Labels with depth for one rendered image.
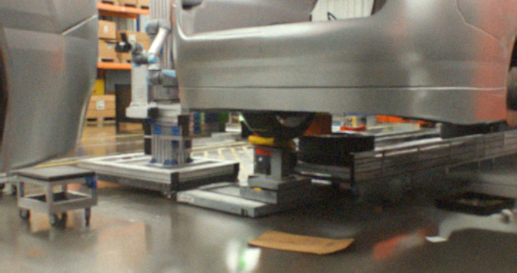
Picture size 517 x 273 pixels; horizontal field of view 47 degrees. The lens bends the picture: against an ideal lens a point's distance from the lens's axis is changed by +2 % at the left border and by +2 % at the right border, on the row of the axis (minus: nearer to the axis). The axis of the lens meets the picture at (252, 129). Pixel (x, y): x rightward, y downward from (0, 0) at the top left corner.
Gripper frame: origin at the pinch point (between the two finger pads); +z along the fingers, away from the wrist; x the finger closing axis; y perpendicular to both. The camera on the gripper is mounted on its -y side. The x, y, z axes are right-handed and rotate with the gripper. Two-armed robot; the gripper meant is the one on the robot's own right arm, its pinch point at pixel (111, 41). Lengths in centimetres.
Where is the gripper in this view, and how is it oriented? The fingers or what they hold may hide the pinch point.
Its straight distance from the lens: 451.2
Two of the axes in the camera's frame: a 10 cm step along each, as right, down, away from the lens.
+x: -9.0, -1.7, 4.1
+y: -1.2, 9.8, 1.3
